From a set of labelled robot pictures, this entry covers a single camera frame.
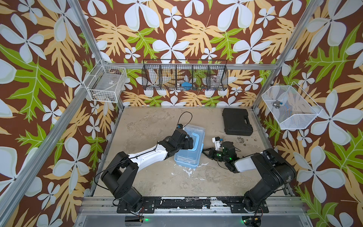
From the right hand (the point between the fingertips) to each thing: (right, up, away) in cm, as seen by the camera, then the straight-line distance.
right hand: (200, 151), depth 90 cm
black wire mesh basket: (-12, +52, +6) cm, 53 cm away
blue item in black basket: (-9, +43, +5) cm, 44 cm away
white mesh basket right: (+53, +28, -7) cm, 60 cm away
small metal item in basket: (+47, +30, -3) cm, 56 cm away
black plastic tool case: (+29, +18, +15) cm, 37 cm away
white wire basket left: (-60, +43, -4) cm, 74 cm away
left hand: (-7, +7, -2) cm, 10 cm away
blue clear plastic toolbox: (-7, -2, -10) cm, 12 cm away
